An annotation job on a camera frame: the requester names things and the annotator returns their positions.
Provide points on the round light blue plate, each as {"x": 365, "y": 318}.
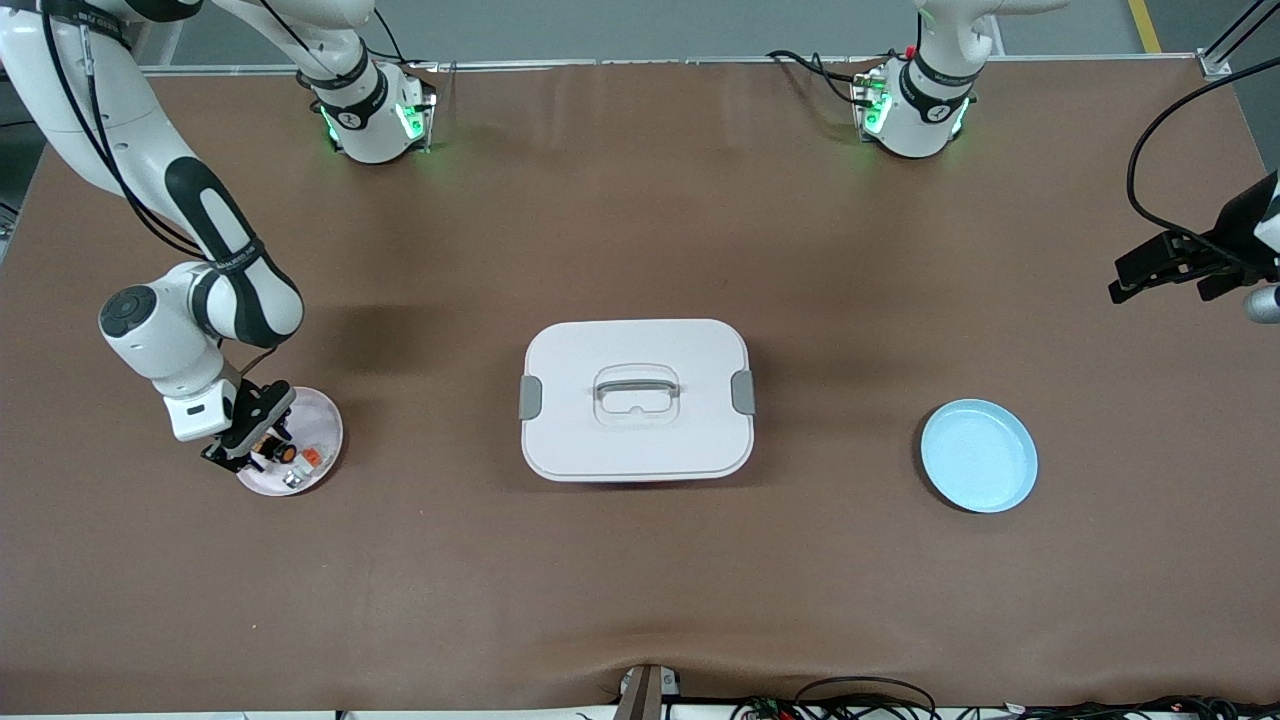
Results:
{"x": 980, "y": 455}

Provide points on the aluminium frame strut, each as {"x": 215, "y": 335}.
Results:
{"x": 1213, "y": 65}

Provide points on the white lidded container box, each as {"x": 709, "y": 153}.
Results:
{"x": 640, "y": 440}

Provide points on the brown table mat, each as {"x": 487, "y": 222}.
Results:
{"x": 640, "y": 580}

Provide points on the white switch with orange block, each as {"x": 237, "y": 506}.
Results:
{"x": 305, "y": 468}

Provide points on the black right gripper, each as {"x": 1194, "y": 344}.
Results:
{"x": 272, "y": 437}

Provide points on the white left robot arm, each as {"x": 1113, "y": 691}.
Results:
{"x": 925, "y": 110}

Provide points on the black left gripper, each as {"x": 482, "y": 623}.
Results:
{"x": 1241, "y": 221}

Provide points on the black switch with orange button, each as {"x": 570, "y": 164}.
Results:
{"x": 285, "y": 453}

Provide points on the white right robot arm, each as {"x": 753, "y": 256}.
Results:
{"x": 160, "y": 340}

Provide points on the round pink plate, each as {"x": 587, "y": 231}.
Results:
{"x": 320, "y": 420}

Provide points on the metal bracket at table edge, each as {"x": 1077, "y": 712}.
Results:
{"x": 645, "y": 695}

